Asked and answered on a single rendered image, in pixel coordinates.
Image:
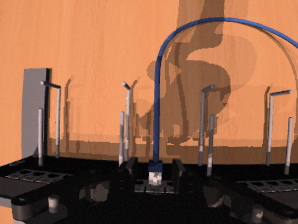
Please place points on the blue patch cord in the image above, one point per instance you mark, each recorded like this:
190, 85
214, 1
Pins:
158, 67

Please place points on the white cable plug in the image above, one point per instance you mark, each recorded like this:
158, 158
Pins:
155, 171

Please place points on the dark grey patch panel rack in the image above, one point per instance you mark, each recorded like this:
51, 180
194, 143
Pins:
37, 169

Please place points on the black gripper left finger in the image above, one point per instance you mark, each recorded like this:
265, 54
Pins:
50, 203

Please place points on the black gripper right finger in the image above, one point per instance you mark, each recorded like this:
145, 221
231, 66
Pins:
247, 204

